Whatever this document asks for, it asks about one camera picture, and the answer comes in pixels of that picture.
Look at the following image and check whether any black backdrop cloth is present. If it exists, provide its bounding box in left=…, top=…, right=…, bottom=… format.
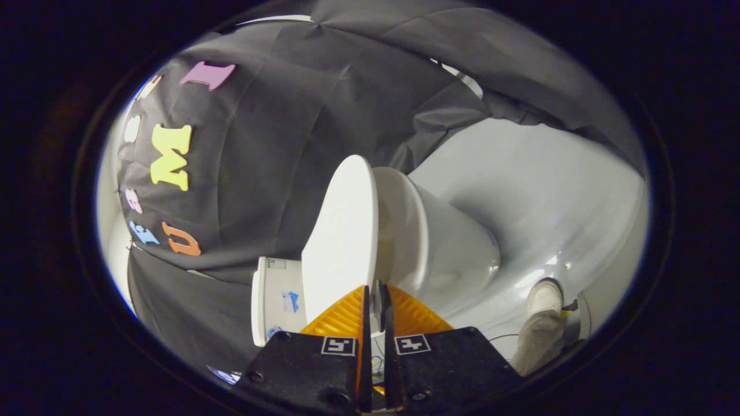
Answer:
left=116, top=0, right=645, bottom=373

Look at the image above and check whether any person's trouser leg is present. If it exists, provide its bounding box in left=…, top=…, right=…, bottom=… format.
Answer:
left=510, top=310, right=565, bottom=377

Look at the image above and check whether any white toilet bowl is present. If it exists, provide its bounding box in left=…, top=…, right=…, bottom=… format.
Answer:
left=405, top=179, right=502, bottom=318

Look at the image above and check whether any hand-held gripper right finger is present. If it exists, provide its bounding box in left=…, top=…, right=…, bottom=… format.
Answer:
left=378, top=281, right=524, bottom=414

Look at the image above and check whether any person's white shoe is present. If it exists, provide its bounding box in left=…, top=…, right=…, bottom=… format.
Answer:
left=527, top=278, right=564, bottom=318

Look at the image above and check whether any white toilet seat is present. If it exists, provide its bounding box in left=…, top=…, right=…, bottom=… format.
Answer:
left=373, top=166, right=430, bottom=298

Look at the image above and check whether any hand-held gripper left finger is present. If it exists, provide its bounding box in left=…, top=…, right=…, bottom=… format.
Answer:
left=234, top=284, right=373, bottom=416

